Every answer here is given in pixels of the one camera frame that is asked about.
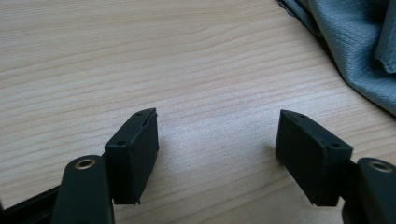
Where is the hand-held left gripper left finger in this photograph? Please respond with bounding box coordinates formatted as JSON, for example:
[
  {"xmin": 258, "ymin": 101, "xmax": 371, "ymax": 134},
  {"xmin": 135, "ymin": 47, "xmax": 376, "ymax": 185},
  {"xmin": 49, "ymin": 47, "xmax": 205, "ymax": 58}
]
[{"xmin": 104, "ymin": 107, "xmax": 160, "ymax": 206}]

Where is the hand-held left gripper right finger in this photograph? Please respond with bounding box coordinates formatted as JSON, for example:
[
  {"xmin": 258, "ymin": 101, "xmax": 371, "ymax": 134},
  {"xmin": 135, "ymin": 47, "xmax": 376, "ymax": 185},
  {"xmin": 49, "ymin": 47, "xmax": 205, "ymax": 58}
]
[{"xmin": 275, "ymin": 108, "xmax": 354, "ymax": 207}]

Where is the grey cloth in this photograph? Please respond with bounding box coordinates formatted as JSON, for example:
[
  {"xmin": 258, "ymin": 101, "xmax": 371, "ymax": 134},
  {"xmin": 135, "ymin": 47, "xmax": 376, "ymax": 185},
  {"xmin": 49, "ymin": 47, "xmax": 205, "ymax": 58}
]
[{"xmin": 277, "ymin": 0, "xmax": 396, "ymax": 117}]

